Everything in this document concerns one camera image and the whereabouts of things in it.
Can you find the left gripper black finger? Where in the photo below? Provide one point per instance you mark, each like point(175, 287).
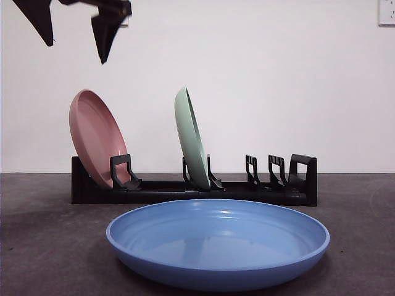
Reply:
point(40, 18)
point(106, 34)

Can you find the black plastic plate rack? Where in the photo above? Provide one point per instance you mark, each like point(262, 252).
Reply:
point(92, 194)

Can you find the pink round plate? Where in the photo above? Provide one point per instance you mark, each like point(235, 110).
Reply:
point(92, 129)

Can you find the white wall socket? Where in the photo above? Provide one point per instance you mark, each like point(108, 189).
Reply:
point(387, 12)
point(126, 24)

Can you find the green round plate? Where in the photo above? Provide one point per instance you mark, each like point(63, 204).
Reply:
point(188, 135)

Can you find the blue round plate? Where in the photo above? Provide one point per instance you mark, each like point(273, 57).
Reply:
point(216, 265)

